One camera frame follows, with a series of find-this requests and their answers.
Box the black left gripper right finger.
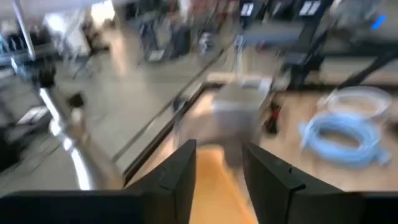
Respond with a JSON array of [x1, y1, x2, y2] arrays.
[[241, 141, 365, 224]]

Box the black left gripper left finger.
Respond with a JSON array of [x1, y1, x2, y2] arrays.
[[124, 139, 198, 224]]

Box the black cable with red plug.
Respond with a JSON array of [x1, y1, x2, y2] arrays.
[[262, 98, 284, 135]]

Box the light blue cable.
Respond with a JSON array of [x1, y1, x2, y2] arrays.
[[297, 111, 393, 170]]

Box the white cable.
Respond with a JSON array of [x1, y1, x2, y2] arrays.
[[317, 85, 394, 121]]

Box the transparent grey plastic bin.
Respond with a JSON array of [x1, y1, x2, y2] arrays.
[[211, 93, 262, 169]]

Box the grey flat pad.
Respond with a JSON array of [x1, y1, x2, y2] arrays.
[[217, 76, 274, 105]]

